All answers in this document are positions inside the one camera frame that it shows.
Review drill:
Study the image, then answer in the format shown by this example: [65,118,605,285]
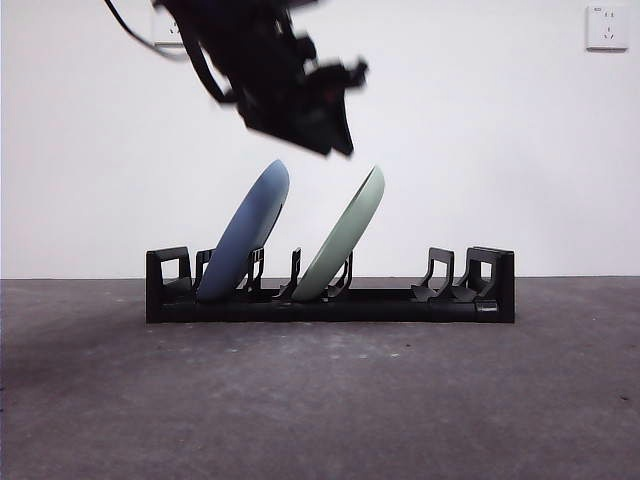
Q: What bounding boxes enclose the pale green round plate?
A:
[291,164,387,303]

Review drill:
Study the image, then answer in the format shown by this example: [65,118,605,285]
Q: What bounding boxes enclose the blue round plate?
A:
[196,158,292,303]

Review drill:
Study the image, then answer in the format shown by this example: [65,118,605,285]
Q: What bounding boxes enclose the black plastic plate rack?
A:
[145,245,517,325]

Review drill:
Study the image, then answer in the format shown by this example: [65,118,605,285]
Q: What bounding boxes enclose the white wall power socket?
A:
[152,8,187,49]
[585,4,629,52]

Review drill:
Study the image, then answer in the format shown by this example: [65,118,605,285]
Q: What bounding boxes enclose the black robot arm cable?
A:
[103,0,194,64]

